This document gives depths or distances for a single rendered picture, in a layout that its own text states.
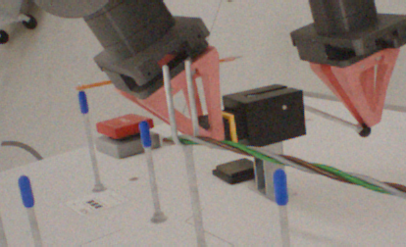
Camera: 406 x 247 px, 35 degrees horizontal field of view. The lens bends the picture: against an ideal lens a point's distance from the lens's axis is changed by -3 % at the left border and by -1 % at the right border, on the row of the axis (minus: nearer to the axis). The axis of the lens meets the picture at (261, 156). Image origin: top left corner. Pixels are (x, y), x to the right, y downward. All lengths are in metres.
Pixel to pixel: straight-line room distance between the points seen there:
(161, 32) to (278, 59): 1.91
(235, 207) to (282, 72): 1.79
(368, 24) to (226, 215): 0.20
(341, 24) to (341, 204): 0.15
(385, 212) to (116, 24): 0.25
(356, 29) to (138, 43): 0.19
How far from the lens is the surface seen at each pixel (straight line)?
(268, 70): 2.38
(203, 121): 0.53
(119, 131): 0.72
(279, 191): 0.37
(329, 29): 0.57
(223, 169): 0.62
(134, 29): 0.47
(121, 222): 0.56
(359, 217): 0.51
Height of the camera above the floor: 1.49
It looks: 42 degrees down
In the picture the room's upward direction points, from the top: 65 degrees counter-clockwise
